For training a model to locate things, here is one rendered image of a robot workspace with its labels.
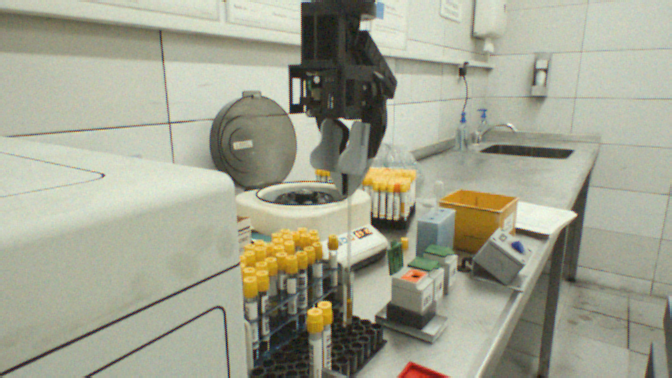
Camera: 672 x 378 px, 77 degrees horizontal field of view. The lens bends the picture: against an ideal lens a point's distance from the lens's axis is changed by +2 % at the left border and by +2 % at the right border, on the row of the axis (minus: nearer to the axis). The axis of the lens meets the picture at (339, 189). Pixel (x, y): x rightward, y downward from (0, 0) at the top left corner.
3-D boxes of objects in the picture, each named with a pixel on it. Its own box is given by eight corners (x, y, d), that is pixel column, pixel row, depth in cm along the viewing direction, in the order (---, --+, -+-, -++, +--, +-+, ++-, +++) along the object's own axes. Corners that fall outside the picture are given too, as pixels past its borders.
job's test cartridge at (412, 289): (420, 327, 58) (422, 285, 56) (389, 316, 61) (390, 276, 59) (432, 314, 61) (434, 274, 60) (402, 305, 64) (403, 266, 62)
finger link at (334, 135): (300, 198, 49) (301, 119, 47) (329, 188, 54) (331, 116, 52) (322, 203, 48) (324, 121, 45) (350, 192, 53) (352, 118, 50)
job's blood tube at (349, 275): (349, 342, 56) (350, 272, 54) (340, 339, 57) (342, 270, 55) (354, 337, 57) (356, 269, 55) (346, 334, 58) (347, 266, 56)
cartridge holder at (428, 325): (433, 344, 57) (434, 320, 56) (374, 323, 62) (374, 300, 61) (447, 326, 61) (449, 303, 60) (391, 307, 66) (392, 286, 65)
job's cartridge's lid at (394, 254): (389, 244, 58) (385, 244, 59) (392, 277, 59) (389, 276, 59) (402, 236, 61) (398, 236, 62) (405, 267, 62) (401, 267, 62)
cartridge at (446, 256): (447, 295, 70) (450, 256, 68) (420, 287, 72) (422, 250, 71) (456, 285, 73) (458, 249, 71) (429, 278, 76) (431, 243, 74)
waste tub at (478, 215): (496, 260, 84) (501, 211, 81) (433, 245, 91) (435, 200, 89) (515, 240, 94) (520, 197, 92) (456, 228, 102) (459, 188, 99)
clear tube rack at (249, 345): (251, 378, 50) (248, 323, 48) (195, 350, 55) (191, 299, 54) (345, 304, 67) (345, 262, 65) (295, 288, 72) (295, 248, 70)
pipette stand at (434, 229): (443, 278, 76) (447, 225, 73) (407, 269, 79) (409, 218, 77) (460, 259, 84) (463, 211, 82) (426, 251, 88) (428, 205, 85)
